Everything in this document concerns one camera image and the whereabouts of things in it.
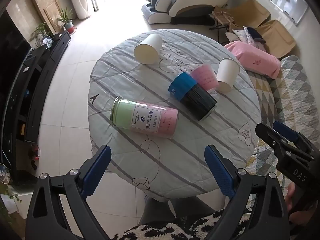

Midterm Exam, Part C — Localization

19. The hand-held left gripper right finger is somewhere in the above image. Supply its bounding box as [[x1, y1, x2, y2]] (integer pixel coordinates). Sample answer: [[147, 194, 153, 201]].
[[204, 144, 291, 240]]

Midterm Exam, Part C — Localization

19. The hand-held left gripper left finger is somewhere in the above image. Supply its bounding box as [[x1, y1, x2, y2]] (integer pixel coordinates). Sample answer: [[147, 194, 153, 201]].
[[25, 145, 112, 240]]

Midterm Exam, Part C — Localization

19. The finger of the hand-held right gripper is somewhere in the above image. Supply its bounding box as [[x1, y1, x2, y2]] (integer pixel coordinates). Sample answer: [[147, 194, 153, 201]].
[[255, 123, 297, 155], [272, 121, 320, 155]]

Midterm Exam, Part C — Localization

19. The green and pink labelled jar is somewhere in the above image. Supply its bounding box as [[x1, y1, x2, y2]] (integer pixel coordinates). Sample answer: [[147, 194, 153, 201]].
[[110, 96, 179, 140]]

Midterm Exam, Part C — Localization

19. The white paper cup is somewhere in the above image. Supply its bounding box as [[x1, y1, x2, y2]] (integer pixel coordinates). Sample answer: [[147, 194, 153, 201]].
[[133, 33, 163, 65], [216, 58, 241, 92]]

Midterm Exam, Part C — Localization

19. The blue and black cup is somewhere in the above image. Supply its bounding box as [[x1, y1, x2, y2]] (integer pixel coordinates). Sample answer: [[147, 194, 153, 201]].
[[168, 72, 218, 121]]

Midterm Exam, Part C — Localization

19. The pink translucent cup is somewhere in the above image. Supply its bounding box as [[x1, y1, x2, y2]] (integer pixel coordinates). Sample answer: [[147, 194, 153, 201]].
[[191, 64, 218, 92]]

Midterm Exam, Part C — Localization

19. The person's right hand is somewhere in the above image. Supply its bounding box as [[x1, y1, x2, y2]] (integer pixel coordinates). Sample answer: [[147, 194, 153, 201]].
[[284, 182, 320, 225]]

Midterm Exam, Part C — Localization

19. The triangle patterned quilt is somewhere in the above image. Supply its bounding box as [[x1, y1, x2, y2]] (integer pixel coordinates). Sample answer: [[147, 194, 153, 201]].
[[246, 55, 320, 213]]

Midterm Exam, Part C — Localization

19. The black and white fuzzy garment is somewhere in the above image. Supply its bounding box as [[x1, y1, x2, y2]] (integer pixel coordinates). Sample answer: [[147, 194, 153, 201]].
[[111, 208, 253, 240]]

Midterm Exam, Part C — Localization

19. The pink folded blanket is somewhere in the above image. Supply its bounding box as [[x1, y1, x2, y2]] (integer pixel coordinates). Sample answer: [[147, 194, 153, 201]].
[[223, 40, 281, 79]]

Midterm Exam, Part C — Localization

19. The beige chair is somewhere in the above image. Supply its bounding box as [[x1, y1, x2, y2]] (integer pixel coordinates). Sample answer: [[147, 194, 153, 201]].
[[225, 0, 272, 30], [257, 19, 297, 59]]

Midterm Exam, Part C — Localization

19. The green trailing plant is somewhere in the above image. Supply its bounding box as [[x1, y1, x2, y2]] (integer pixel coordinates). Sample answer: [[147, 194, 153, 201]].
[[0, 184, 22, 240]]

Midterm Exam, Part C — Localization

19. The black tv cabinet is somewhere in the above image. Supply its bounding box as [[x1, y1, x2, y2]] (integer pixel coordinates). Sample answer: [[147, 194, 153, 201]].
[[0, 31, 72, 186]]

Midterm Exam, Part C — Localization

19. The striped printed tablecloth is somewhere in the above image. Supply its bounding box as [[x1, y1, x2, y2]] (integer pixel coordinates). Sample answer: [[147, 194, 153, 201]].
[[88, 29, 262, 202]]

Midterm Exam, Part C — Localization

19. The dark blue cloth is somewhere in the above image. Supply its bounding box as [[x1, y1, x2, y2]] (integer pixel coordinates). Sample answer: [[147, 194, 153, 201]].
[[247, 27, 267, 46]]

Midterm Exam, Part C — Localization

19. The printed white pillow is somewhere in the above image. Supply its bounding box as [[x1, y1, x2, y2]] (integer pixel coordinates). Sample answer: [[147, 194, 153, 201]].
[[232, 26, 251, 43]]

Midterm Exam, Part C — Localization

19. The wooden folding stool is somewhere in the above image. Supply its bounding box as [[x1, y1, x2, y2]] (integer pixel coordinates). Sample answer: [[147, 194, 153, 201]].
[[208, 6, 241, 35]]

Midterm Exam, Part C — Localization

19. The glass ball ornament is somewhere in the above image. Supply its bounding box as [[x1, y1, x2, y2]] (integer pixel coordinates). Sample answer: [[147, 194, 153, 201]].
[[41, 35, 54, 48]]

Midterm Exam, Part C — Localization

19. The leafy potted plant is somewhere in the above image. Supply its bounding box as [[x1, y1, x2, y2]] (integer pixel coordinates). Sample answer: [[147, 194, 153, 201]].
[[30, 22, 54, 48]]

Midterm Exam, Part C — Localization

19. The potted plant in red pot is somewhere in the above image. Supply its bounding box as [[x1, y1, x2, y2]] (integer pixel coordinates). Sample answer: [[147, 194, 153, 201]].
[[56, 7, 75, 34]]

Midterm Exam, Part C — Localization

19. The white massage chair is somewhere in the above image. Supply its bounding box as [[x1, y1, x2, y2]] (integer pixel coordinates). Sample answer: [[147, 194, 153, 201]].
[[141, 0, 238, 25]]

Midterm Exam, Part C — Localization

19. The carved wooden panel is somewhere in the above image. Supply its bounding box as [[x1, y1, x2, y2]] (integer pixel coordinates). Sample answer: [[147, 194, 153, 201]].
[[26, 0, 66, 34]]

